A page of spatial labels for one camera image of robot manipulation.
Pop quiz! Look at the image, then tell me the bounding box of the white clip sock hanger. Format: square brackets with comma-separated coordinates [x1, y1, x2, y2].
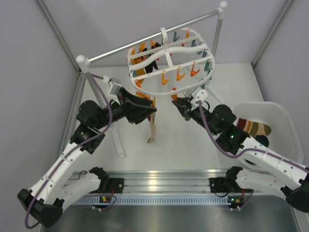
[126, 27, 215, 99]

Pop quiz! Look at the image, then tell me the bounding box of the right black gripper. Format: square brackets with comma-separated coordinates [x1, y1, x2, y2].
[173, 97, 219, 136]

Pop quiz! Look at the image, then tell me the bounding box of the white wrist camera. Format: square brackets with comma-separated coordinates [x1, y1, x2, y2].
[108, 82, 122, 98]
[190, 87, 208, 108]

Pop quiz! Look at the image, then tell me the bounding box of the dark navy sock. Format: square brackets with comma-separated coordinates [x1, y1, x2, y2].
[255, 135, 269, 147]

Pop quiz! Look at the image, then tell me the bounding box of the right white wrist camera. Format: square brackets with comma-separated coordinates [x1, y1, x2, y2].
[190, 87, 208, 108]

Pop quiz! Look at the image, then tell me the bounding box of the striped brown green sock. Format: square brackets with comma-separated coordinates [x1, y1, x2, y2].
[237, 118, 272, 137]

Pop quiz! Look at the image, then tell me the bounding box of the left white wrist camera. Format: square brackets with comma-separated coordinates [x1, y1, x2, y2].
[108, 82, 122, 98]

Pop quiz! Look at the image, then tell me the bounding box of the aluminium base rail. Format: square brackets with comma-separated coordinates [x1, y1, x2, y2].
[67, 170, 300, 206]

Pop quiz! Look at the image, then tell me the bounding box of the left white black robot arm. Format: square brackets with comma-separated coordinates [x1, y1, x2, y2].
[17, 87, 157, 229]

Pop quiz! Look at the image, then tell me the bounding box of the white drying rack stand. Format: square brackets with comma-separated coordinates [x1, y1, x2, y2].
[76, 1, 228, 158]

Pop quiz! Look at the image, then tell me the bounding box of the white plastic basket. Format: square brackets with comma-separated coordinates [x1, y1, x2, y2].
[232, 101, 304, 164]

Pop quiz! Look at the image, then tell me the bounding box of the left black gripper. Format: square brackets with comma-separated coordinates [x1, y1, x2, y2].
[94, 87, 156, 130]

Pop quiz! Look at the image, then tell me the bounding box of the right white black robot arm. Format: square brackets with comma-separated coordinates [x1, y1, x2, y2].
[172, 98, 309, 213]

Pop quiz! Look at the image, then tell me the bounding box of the orange hanging sock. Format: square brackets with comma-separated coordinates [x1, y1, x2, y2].
[130, 43, 147, 76]

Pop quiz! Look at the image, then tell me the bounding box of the beige brown patterned sock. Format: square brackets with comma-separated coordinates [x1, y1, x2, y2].
[147, 113, 156, 144]

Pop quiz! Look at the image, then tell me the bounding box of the black hanging sock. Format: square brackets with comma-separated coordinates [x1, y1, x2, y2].
[142, 42, 161, 73]

